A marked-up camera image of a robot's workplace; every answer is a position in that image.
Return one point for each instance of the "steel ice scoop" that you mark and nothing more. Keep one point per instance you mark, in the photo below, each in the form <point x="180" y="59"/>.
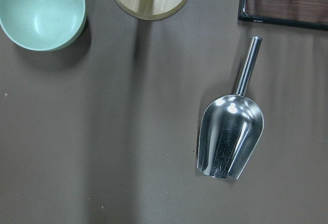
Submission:
<point x="231" y="127"/>

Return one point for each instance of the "light green bowl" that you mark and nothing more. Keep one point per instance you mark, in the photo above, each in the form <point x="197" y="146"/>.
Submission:
<point x="43" y="25"/>

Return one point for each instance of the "black wooden glass tray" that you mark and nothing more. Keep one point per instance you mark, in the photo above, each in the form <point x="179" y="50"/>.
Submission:
<point x="311" y="14"/>

